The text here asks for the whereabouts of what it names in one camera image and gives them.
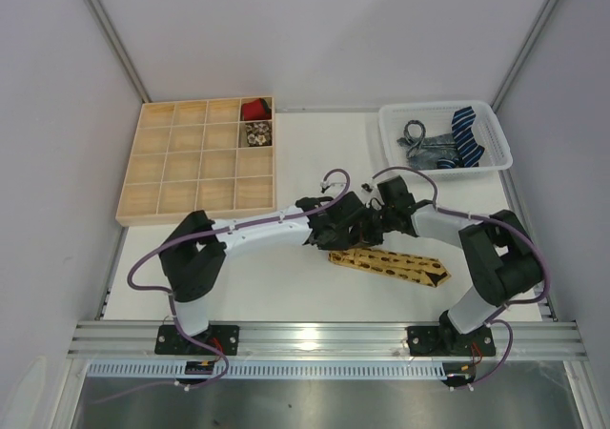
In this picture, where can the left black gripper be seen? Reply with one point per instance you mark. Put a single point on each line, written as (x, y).
(355, 226)

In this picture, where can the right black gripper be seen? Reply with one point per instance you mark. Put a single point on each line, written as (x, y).
(377, 218)

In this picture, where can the yellow patterned tie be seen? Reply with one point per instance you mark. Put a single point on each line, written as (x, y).
(418, 269)

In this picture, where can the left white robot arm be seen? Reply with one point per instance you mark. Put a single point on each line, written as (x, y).
(199, 246)

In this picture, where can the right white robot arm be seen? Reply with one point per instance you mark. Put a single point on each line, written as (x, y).
(501, 258)

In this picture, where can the grey paisley tie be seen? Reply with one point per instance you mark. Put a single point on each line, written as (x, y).
(422, 151)

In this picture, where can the blue striped tie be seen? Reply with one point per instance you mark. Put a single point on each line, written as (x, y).
(468, 152)

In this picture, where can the white plastic basket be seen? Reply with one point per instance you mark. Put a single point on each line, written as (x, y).
(437, 118)

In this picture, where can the rolled floral tie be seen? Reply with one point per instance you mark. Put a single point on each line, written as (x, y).
(259, 133)

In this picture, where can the rolled red tie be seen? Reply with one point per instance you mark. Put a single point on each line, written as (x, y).
(255, 109)

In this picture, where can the wooden compartment tray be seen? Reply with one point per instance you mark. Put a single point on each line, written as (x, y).
(192, 155)

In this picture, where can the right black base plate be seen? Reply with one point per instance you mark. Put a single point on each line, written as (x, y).
(429, 341)

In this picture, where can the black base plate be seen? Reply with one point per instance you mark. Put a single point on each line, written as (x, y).
(429, 341)
(224, 338)

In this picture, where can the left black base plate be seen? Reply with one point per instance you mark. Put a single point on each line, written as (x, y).
(224, 338)

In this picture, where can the aluminium mounting rail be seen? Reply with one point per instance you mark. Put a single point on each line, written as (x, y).
(546, 341)

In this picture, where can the right aluminium frame post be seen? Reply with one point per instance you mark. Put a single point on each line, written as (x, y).
(526, 48)

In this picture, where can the aluminium frame post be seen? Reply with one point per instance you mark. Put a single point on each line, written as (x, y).
(526, 48)
(106, 26)

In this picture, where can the white slotted cable duct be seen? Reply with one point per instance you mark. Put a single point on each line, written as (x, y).
(254, 369)

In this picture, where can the left aluminium frame post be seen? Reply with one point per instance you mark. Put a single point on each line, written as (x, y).
(106, 26)

